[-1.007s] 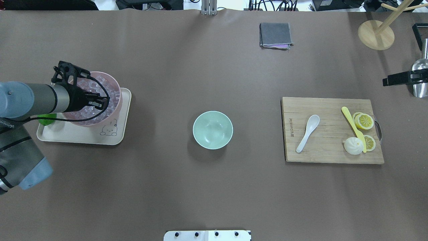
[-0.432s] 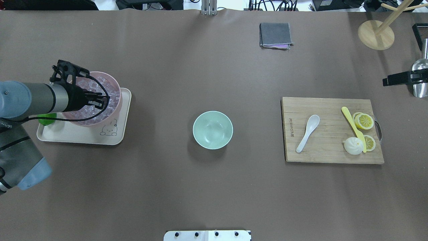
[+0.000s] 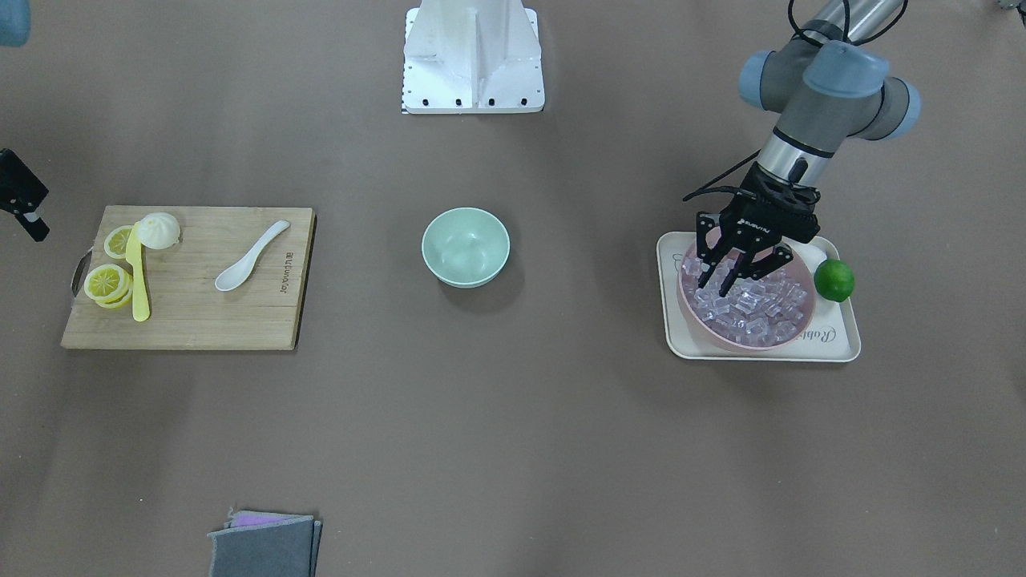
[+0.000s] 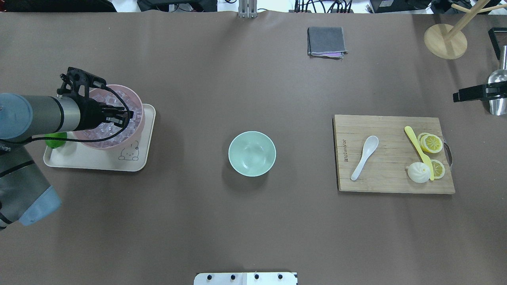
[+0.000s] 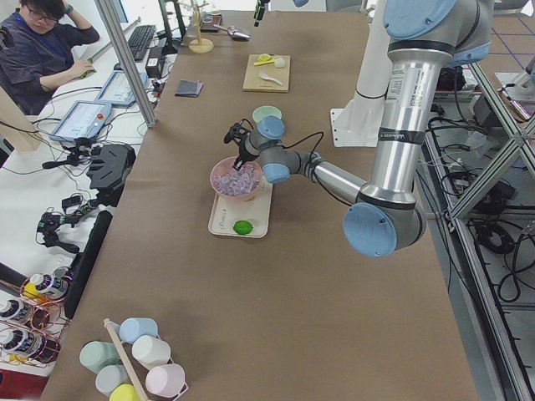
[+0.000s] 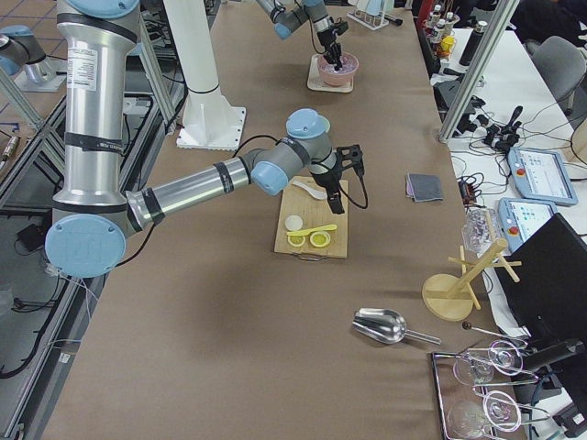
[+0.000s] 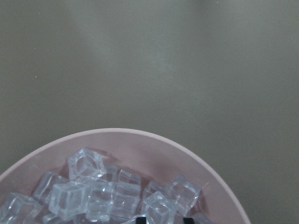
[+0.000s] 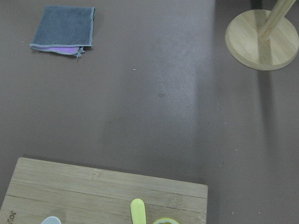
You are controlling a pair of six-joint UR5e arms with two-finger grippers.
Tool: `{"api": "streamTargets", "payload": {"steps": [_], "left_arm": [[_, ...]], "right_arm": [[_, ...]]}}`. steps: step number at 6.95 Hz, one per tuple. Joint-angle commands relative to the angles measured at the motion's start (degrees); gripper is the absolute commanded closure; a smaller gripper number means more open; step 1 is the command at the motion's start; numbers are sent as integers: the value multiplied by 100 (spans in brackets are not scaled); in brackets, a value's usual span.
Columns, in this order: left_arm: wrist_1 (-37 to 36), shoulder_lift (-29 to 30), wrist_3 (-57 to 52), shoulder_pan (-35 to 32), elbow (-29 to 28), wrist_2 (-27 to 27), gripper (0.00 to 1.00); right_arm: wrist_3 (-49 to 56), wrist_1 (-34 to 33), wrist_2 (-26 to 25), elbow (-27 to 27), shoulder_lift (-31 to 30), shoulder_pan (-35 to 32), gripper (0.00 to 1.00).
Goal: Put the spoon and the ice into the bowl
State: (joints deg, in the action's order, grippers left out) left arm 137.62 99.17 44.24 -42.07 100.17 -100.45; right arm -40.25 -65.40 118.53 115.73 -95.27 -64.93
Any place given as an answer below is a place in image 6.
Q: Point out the mint green bowl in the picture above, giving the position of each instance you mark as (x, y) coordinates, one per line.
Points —
(326, 123)

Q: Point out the grey folded cloth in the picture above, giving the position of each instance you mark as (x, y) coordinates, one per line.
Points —
(423, 187)

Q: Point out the wooden mug tree stand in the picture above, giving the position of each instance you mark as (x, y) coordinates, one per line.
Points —
(452, 298)

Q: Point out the blue teach pendant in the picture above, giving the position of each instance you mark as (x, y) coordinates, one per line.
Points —
(541, 175)
(521, 218)

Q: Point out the lemon slice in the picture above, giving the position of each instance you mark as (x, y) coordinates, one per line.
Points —
(296, 241)
(320, 239)

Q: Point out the yellow plastic knife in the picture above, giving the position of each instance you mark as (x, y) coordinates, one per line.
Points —
(309, 231)

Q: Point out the wine glass upper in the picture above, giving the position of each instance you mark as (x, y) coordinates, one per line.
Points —
(480, 365)

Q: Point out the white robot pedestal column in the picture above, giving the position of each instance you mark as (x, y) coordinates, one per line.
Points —
(209, 120)

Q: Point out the blue teach pendant near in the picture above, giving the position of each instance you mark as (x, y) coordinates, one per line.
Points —
(521, 218)

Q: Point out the grey office chair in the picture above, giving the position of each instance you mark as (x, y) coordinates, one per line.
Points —
(562, 67)

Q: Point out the blue teach pendant far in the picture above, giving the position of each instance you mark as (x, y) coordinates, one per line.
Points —
(541, 175)

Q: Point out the wine glass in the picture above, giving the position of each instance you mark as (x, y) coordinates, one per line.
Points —
(494, 415)
(480, 365)

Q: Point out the lemon slice upper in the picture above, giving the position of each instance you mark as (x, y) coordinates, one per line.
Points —
(320, 239)

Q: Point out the white cup rack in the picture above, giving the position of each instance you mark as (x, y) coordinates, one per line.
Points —
(374, 14)

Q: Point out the lemon slice lower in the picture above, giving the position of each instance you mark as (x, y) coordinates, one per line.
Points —
(296, 241)

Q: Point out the pink bowl of ice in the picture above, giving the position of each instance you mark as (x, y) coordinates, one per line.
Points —
(329, 73)

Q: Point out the aluminium frame post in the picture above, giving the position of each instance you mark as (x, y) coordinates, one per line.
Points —
(492, 36)

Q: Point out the cream serving tray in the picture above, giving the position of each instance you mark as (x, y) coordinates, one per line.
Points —
(315, 83)

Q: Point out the copper wire bottle basket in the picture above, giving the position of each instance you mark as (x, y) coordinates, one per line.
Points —
(439, 33)

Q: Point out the wine glass lower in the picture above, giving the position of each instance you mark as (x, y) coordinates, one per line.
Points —
(494, 415)

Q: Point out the metal glass rack tray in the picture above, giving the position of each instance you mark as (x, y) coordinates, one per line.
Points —
(449, 391)

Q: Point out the black power adapter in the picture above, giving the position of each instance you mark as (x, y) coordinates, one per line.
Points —
(31, 237)

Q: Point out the bamboo cutting board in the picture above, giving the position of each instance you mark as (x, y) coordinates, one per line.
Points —
(314, 214)

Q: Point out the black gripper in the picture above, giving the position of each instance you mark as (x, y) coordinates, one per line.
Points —
(327, 40)
(322, 175)

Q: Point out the black water bottle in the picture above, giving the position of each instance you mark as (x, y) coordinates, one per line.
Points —
(473, 43)

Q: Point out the black monitor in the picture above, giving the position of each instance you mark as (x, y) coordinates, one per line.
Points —
(549, 300)

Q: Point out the metal ice scoop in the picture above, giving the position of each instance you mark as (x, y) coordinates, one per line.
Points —
(388, 327)

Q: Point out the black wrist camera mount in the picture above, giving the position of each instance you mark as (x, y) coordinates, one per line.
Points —
(349, 157)

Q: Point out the clear plastic bag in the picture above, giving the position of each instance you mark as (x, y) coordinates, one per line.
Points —
(478, 232)

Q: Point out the white ceramic spoon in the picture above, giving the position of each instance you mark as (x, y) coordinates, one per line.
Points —
(313, 192)

